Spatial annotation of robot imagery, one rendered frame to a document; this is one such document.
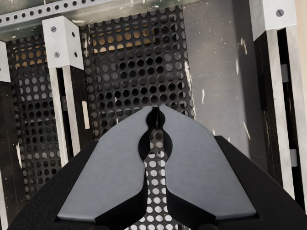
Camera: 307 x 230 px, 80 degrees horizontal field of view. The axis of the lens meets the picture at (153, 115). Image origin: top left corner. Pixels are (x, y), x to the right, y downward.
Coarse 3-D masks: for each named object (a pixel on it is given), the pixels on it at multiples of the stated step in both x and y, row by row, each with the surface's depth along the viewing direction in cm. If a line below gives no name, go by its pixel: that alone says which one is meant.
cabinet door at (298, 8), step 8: (296, 0) 43; (304, 0) 43; (296, 8) 43; (304, 8) 43; (296, 16) 43; (304, 16) 43; (304, 24) 43; (304, 32) 43; (304, 40) 43; (304, 48) 43; (304, 56) 43; (304, 64) 43; (304, 72) 43; (304, 80) 43; (304, 88) 43; (304, 96) 43
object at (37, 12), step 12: (72, 0) 48; (84, 0) 47; (96, 0) 47; (108, 0) 46; (12, 12) 51; (24, 12) 50; (36, 12) 50; (48, 12) 49; (60, 12) 49; (0, 24) 51; (12, 24) 51
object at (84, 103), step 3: (84, 102) 52; (84, 105) 52; (84, 108) 52; (84, 111) 52; (87, 111) 54; (84, 114) 52; (87, 114) 53; (84, 117) 52; (87, 117) 53; (87, 120) 53; (87, 123) 53; (87, 126) 53
